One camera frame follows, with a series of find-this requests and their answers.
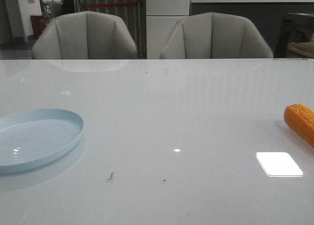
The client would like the grey counter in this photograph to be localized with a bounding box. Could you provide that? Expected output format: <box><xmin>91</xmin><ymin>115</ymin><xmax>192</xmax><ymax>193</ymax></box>
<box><xmin>190</xmin><ymin>0</ymin><xmax>314</xmax><ymax>53</ymax></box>

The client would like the orange toy corn cob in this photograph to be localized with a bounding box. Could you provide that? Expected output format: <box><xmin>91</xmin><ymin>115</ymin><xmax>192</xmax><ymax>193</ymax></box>
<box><xmin>284</xmin><ymin>104</ymin><xmax>314</xmax><ymax>147</ymax></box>

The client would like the left grey upholstered chair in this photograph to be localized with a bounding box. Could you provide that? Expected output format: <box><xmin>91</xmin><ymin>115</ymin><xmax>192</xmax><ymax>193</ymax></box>
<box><xmin>31</xmin><ymin>11</ymin><xmax>137</xmax><ymax>59</ymax></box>

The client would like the light blue round plate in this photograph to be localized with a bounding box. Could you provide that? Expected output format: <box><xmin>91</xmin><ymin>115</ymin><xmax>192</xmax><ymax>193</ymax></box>
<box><xmin>0</xmin><ymin>109</ymin><xmax>84</xmax><ymax>173</ymax></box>

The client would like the right grey upholstered chair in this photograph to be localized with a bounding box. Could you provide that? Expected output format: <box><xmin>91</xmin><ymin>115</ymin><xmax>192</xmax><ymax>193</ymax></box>
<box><xmin>159</xmin><ymin>12</ymin><xmax>273</xmax><ymax>59</ymax></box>

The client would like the red barrier belt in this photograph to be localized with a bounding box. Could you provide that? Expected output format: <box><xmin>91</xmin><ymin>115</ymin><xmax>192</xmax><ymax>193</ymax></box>
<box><xmin>82</xmin><ymin>1</ymin><xmax>138</xmax><ymax>8</ymax></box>

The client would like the white cabinet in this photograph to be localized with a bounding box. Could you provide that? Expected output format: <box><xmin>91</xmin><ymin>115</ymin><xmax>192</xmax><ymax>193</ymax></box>
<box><xmin>146</xmin><ymin>0</ymin><xmax>190</xmax><ymax>59</ymax></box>

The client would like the grey upholstered chair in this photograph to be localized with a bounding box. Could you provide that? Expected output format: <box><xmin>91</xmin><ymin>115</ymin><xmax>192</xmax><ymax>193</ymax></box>
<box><xmin>31</xmin><ymin>11</ymin><xmax>137</xmax><ymax>59</ymax></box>
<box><xmin>159</xmin><ymin>12</ymin><xmax>273</xmax><ymax>59</ymax></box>

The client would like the red bin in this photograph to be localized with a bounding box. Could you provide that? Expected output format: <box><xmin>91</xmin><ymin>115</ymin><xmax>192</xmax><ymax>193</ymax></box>
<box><xmin>30</xmin><ymin>15</ymin><xmax>46</xmax><ymax>38</ymax></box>

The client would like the person in background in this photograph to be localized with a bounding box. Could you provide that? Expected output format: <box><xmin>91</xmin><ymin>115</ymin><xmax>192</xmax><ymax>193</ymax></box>
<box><xmin>61</xmin><ymin>0</ymin><xmax>75</xmax><ymax>15</ymax></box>

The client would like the beige cushion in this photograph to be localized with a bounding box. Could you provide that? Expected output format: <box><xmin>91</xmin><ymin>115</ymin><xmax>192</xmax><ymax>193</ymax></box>
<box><xmin>287</xmin><ymin>42</ymin><xmax>314</xmax><ymax>58</ymax></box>

